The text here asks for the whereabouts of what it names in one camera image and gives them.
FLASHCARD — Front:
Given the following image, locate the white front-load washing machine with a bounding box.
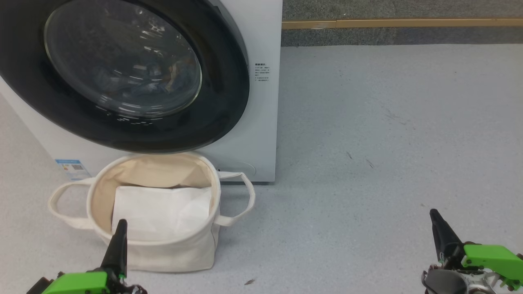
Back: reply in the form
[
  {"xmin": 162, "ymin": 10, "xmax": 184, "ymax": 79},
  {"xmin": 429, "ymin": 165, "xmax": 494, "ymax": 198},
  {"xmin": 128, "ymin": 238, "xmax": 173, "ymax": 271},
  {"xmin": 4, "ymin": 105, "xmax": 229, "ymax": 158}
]
[{"xmin": 0, "ymin": 0, "xmax": 283, "ymax": 183}]

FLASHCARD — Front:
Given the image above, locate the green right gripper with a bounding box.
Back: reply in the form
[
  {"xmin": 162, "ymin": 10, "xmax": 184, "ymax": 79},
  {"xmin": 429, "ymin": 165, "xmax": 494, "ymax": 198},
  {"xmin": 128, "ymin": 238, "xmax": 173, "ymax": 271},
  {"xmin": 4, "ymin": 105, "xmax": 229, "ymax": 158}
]
[{"xmin": 422, "ymin": 209, "xmax": 523, "ymax": 294}]

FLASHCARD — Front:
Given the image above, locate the blue and cream patterned garment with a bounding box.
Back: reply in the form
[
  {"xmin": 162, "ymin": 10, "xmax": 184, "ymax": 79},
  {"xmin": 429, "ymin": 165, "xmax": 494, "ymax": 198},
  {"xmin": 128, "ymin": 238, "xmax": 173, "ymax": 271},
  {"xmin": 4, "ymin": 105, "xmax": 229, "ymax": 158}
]
[{"xmin": 96, "ymin": 53, "xmax": 201, "ymax": 105}]

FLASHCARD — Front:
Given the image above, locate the blue energy label sticker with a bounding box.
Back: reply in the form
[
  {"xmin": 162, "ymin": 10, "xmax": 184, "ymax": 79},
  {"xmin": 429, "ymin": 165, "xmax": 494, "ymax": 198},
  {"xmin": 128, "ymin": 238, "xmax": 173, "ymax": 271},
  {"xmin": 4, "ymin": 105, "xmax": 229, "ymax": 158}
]
[{"xmin": 55, "ymin": 159, "xmax": 91, "ymax": 181}]

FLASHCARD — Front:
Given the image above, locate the gold floor trim strip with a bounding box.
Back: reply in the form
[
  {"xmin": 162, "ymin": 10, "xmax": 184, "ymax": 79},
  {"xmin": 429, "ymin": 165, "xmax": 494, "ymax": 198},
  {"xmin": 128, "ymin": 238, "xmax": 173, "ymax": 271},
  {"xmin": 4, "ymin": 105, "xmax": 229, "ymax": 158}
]
[{"xmin": 282, "ymin": 18, "xmax": 523, "ymax": 29}]

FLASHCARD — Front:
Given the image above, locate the black glass washing machine door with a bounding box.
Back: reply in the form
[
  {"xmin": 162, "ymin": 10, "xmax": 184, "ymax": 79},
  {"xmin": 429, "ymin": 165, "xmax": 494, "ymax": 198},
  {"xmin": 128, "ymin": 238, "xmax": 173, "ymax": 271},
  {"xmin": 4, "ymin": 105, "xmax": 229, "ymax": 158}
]
[{"xmin": 0, "ymin": 0, "xmax": 250, "ymax": 154}]

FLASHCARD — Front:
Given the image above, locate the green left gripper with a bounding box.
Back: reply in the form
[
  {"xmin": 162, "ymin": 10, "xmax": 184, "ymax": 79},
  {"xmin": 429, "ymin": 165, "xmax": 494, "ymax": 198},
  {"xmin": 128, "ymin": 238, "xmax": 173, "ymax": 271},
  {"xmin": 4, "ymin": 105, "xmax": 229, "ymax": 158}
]
[{"xmin": 27, "ymin": 219, "xmax": 148, "ymax": 294}]

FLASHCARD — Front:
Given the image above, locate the white folded sheet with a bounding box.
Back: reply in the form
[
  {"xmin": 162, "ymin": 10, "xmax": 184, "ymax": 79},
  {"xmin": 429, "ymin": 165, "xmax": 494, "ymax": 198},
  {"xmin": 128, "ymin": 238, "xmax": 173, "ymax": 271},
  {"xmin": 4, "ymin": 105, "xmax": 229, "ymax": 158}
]
[{"xmin": 111, "ymin": 186, "xmax": 213, "ymax": 241}]

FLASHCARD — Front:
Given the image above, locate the cream canvas laundry basket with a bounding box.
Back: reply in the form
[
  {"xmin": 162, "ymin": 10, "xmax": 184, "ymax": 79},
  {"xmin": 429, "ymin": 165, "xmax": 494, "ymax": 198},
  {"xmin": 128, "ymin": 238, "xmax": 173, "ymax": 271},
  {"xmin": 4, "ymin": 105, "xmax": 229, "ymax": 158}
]
[{"xmin": 48, "ymin": 152, "xmax": 256, "ymax": 273}]

